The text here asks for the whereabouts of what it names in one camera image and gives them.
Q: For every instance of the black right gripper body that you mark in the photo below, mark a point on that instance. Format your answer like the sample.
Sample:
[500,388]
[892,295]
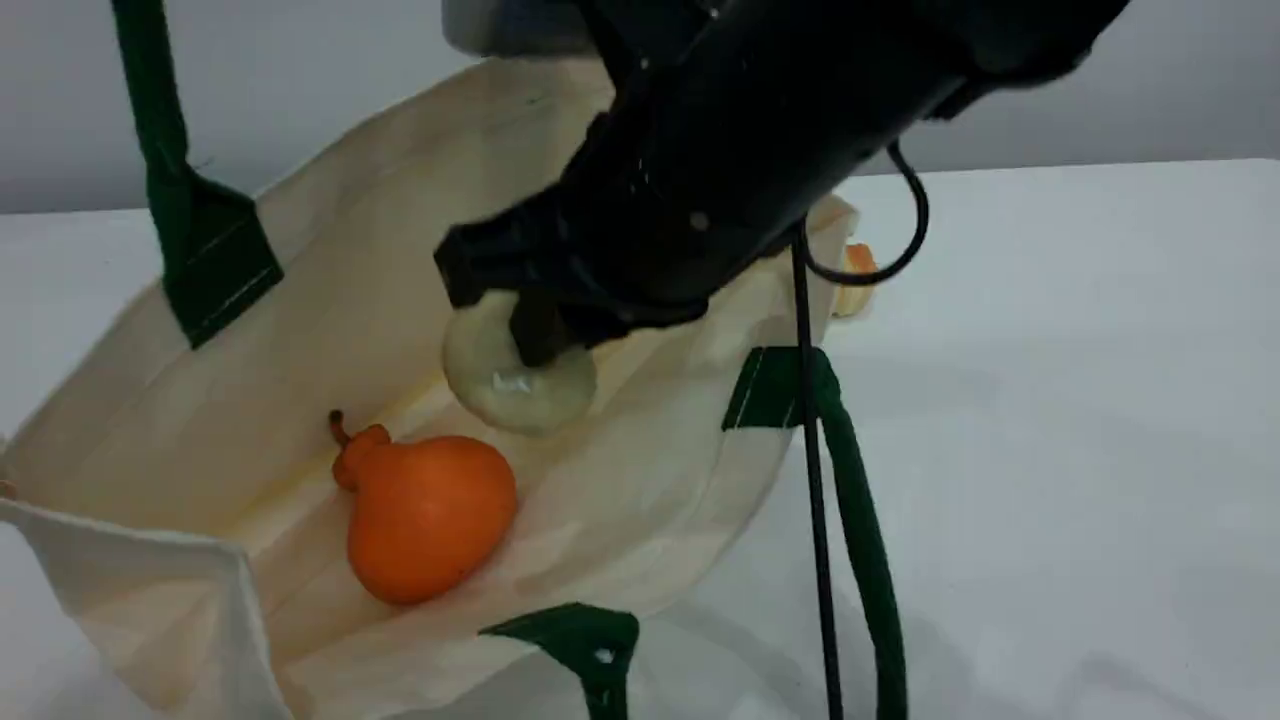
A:
[640,230]

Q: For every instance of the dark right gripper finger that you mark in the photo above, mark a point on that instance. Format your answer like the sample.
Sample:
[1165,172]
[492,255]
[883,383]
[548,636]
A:
[538,330]

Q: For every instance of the orange toy fruit with stem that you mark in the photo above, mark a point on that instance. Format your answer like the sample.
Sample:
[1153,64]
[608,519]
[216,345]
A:
[425,520]

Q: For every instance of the round beige egg yolk pastry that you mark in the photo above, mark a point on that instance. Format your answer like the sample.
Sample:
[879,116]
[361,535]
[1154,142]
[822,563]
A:
[520,395]

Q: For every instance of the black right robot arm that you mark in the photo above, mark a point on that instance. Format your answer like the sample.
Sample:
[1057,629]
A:
[850,70]

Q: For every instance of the striped golden bread roll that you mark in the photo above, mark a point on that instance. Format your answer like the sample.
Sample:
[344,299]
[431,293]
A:
[855,275]

